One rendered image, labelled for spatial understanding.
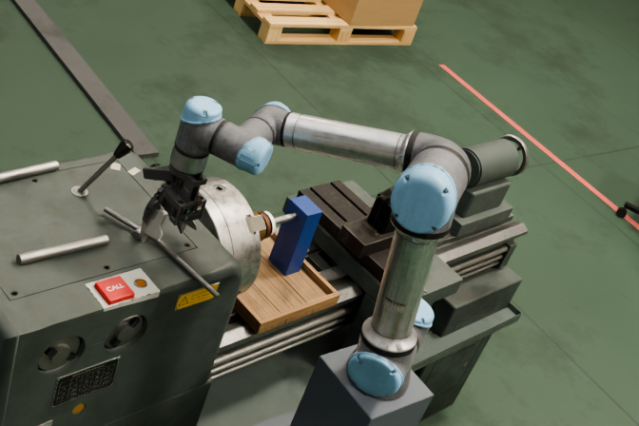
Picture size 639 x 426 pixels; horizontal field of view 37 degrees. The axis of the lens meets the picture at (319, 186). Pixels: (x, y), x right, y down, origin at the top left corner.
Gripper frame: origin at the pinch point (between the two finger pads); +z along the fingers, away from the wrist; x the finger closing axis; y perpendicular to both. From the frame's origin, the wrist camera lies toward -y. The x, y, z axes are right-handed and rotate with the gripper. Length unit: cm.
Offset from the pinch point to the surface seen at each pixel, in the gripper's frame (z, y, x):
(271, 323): 39, 6, 42
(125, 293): 1.0, 12.8, -16.8
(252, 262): 15.3, 3.3, 29.2
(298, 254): 31, -8, 60
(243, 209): 5.3, -5.5, 29.7
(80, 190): 1.6, -20.5, -8.1
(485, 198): 29, -4, 143
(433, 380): 100, 12, 139
